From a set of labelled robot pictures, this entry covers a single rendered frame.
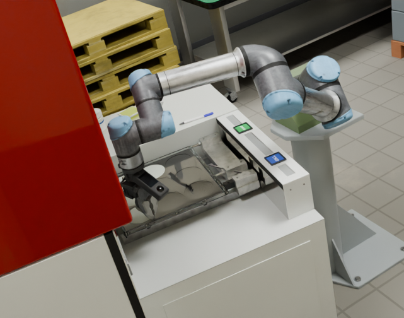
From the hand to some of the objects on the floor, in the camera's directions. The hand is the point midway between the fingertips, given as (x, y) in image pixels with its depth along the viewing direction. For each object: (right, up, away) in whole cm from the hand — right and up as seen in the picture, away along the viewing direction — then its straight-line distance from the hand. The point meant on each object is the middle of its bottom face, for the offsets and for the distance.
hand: (154, 216), depth 186 cm
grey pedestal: (+85, -28, +96) cm, 132 cm away
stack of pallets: (-57, +46, +272) cm, 281 cm away
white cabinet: (+27, -58, +72) cm, 96 cm away
